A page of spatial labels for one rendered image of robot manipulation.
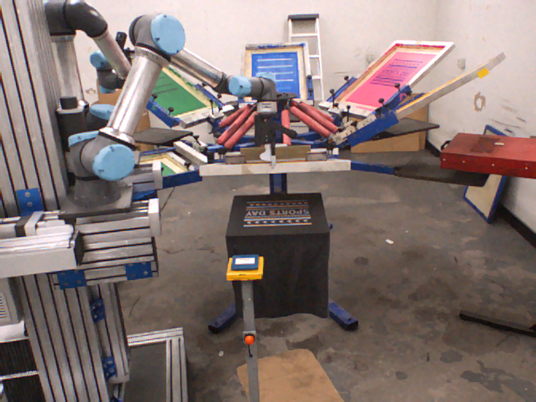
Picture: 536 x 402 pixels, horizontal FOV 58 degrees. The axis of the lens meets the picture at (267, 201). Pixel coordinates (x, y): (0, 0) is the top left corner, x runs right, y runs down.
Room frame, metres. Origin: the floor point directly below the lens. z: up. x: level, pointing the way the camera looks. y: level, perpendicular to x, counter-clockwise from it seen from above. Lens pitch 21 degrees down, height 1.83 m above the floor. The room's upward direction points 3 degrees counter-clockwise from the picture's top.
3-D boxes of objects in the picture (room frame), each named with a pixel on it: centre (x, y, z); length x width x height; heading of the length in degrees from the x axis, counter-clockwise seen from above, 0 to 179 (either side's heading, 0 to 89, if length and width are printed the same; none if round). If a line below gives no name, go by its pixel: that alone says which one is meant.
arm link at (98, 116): (2.04, 0.67, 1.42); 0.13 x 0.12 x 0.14; 76
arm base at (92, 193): (1.55, 0.57, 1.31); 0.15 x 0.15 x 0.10
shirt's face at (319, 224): (2.10, -0.04, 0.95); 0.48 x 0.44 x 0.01; 178
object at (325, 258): (1.87, -0.04, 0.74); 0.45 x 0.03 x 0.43; 88
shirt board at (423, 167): (2.86, -0.65, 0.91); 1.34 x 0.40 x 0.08; 58
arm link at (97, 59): (2.33, 0.72, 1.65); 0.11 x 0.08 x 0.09; 166
